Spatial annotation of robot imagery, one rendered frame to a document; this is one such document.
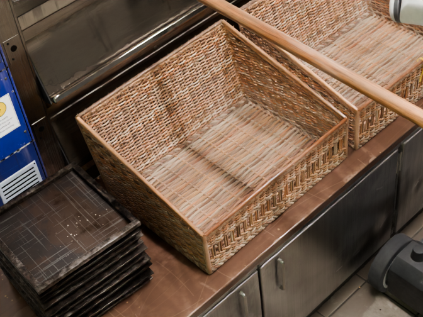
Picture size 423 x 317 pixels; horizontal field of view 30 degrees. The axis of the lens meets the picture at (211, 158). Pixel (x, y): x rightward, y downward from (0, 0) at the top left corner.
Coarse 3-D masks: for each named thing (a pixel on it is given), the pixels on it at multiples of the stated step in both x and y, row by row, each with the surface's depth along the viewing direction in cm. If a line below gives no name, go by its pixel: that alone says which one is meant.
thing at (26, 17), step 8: (24, 0) 187; (32, 0) 187; (40, 0) 186; (48, 0) 186; (56, 0) 188; (64, 0) 189; (72, 0) 191; (16, 8) 185; (24, 8) 184; (32, 8) 184; (40, 8) 186; (48, 8) 187; (56, 8) 189; (16, 16) 182; (24, 16) 183; (32, 16) 185; (40, 16) 187; (24, 24) 184; (32, 24) 186
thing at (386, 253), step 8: (392, 240) 249; (400, 240) 249; (408, 240) 250; (384, 248) 248; (392, 248) 247; (400, 248) 247; (376, 256) 248; (384, 256) 247; (392, 256) 246; (376, 264) 247; (384, 264) 246; (368, 272) 251; (376, 272) 248; (384, 272) 247; (368, 280) 252; (376, 280) 249; (384, 280) 250; (376, 288) 252; (384, 288) 253
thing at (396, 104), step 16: (208, 0) 175; (224, 0) 174; (240, 16) 169; (256, 32) 167; (272, 32) 164; (288, 48) 161; (304, 48) 159; (320, 64) 156; (336, 64) 155; (352, 80) 152; (368, 80) 151; (368, 96) 150; (384, 96) 147; (400, 112) 145; (416, 112) 143
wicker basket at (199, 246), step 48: (192, 48) 225; (240, 48) 230; (144, 96) 218; (192, 96) 230; (240, 96) 243; (288, 96) 226; (96, 144) 206; (192, 144) 232; (288, 144) 228; (336, 144) 215; (144, 192) 201; (240, 192) 217; (288, 192) 210; (192, 240) 195; (240, 240) 202
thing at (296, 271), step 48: (336, 48) 258; (144, 144) 236; (240, 144) 231; (384, 144) 225; (192, 192) 220; (336, 192) 215; (384, 192) 240; (144, 240) 209; (288, 240) 211; (336, 240) 232; (384, 240) 258; (0, 288) 203; (144, 288) 198; (192, 288) 197; (240, 288) 204; (288, 288) 224; (336, 288) 261
